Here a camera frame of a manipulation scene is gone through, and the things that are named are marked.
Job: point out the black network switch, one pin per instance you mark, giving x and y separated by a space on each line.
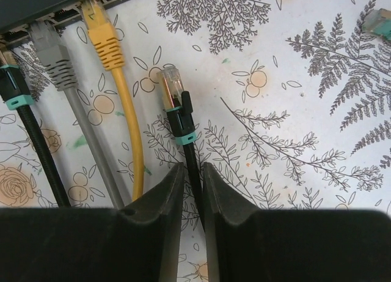
17 15

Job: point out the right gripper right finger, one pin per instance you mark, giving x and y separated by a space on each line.
247 243

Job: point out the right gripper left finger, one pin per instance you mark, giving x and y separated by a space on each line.
139 242

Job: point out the floral tablecloth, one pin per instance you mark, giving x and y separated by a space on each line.
289 100

